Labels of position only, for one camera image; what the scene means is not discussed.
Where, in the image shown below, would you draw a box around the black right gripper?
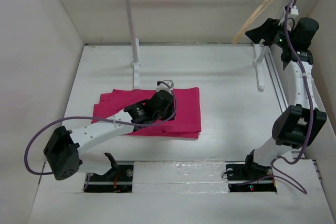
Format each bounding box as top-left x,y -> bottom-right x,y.
245,17 -> 296,49

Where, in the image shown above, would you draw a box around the pink trousers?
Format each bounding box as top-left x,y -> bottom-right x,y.
93,87 -> 202,139

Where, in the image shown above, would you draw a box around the beige wooden hanger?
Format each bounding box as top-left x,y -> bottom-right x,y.
232,0 -> 274,44

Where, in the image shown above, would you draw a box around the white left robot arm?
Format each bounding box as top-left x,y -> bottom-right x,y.
44,90 -> 176,180

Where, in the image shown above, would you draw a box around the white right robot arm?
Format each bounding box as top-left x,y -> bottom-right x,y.
242,18 -> 327,180

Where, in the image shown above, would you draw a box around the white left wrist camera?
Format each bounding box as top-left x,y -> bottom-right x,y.
156,80 -> 174,94

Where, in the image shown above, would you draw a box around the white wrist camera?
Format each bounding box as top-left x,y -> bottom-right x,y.
156,80 -> 174,94
278,5 -> 299,26

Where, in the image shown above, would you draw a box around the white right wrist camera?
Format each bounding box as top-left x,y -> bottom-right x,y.
278,5 -> 299,26

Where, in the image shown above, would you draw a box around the aluminium side rail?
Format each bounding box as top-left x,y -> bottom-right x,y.
265,48 -> 288,113

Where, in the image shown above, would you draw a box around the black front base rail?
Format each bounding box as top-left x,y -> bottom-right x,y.
84,161 -> 276,194

